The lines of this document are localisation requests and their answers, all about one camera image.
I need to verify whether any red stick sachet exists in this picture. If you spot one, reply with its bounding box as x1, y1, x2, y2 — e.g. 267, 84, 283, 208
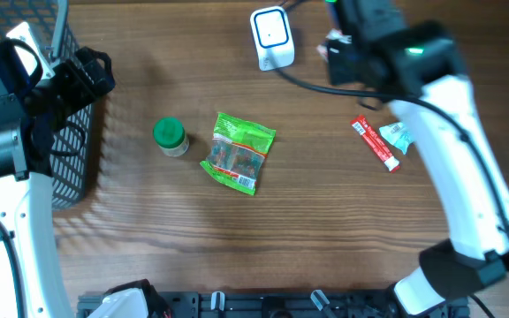
350, 115, 399, 172

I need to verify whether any light blue snack packet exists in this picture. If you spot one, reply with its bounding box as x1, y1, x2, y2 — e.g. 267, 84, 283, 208
379, 122, 414, 155

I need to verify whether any green lid jar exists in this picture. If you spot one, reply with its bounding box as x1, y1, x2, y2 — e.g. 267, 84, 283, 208
153, 117, 189, 157

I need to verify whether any green snack bag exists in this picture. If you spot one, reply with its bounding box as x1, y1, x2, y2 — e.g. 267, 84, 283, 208
201, 113, 276, 195

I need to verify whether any small red tissue pack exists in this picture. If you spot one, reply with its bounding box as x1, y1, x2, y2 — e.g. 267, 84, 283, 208
316, 29, 352, 61

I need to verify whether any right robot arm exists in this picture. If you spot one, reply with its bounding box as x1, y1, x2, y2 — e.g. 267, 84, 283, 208
330, 1, 509, 316

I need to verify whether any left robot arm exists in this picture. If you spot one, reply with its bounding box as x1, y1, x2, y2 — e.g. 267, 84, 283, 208
0, 22, 115, 317

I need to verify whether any white barcode scanner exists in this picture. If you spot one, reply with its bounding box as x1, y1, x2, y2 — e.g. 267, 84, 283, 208
250, 5, 295, 72

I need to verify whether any grey plastic mesh basket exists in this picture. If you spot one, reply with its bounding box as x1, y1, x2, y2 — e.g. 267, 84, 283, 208
0, 0, 94, 211

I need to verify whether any black scanner cable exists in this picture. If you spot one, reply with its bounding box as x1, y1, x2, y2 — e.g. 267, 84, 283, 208
278, 0, 308, 12

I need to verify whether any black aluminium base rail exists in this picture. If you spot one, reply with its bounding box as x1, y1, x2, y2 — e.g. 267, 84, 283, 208
76, 289, 471, 318

